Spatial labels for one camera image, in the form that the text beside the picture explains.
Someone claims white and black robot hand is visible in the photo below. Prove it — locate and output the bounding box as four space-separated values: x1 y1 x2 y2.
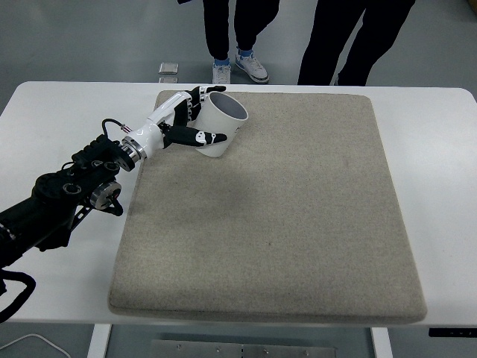
135 85 228 160

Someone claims grey fabric mat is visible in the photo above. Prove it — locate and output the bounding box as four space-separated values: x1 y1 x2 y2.
107 89 428 324

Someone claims white table leg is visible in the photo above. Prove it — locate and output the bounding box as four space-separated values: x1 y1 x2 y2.
370 327 392 358
87 324 112 358

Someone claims black table control panel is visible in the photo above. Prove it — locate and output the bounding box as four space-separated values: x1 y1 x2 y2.
428 327 477 339

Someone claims white ribbed cup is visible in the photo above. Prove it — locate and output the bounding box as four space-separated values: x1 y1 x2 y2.
192 92 249 159

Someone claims person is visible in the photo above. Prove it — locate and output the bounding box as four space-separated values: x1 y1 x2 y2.
297 0 417 87
202 0 281 85

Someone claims white cable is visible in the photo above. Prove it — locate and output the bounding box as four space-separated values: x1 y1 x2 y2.
0 333 70 358

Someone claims grey metal plate with screws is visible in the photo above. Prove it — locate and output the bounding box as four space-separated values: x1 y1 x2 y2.
151 339 338 358

